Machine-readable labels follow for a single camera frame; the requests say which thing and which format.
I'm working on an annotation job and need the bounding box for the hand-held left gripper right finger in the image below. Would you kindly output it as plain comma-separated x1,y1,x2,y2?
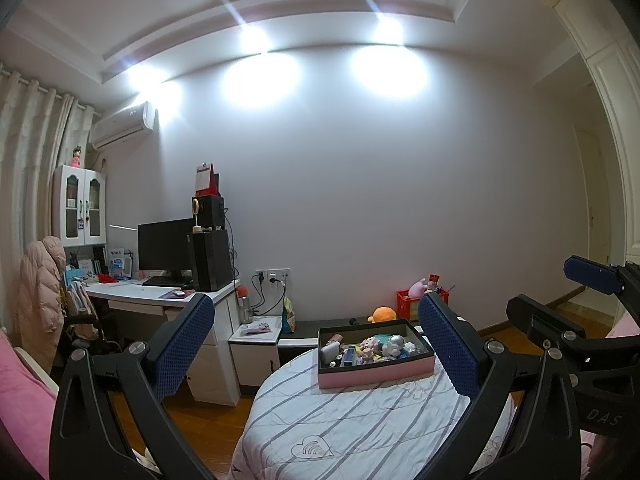
417,291,583,480

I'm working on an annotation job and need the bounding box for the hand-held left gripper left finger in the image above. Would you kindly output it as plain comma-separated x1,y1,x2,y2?
49,292,217,480

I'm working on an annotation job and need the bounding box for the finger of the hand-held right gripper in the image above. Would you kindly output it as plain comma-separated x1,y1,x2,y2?
506,294,591,361
564,255,640,306

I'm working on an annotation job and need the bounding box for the pink storage box black rim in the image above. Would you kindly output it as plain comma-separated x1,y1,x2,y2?
317,319,435,390

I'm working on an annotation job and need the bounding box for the white desk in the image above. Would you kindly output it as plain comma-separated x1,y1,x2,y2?
85,277,241,406

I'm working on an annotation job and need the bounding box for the red plastic crate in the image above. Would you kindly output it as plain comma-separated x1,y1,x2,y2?
396,289,449,323

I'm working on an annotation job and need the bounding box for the water bottle orange cap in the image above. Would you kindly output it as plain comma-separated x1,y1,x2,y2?
236,287,253,325

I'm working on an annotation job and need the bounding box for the small white nightstand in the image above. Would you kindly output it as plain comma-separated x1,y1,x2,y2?
229,316,286,401

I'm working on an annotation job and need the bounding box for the black computer tower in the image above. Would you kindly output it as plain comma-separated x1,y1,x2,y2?
189,229,235,292

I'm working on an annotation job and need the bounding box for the black computer monitor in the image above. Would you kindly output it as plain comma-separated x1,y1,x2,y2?
137,219,197,281

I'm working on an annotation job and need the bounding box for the black chair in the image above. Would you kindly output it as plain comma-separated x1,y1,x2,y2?
57,305,126,361

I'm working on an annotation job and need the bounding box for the blue and white box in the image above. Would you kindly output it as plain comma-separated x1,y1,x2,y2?
107,247,132,281

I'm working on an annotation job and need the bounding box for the yellow-green snack bag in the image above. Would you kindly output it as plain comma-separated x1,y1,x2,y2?
281,296,297,335

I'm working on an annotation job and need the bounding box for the black speaker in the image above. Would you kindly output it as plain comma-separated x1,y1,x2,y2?
192,196,226,231

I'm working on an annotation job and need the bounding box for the pink down jacket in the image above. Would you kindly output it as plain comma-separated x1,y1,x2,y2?
14,236,68,361

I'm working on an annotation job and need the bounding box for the white wardrobe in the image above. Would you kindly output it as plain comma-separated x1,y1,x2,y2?
542,0,640,321

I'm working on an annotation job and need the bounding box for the red and white calendar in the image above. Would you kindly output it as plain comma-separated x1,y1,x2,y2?
194,162,221,198

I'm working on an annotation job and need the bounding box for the pink cushion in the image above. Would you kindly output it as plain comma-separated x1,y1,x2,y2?
0,330,58,480

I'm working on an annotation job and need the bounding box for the white glass-door cabinet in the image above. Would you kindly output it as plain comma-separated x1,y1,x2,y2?
52,165,108,248

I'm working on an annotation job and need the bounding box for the white air conditioner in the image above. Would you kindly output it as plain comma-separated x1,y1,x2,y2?
90,101,158,150

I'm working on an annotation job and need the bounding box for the beige curtain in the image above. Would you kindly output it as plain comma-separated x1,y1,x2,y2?
0,62,96,351

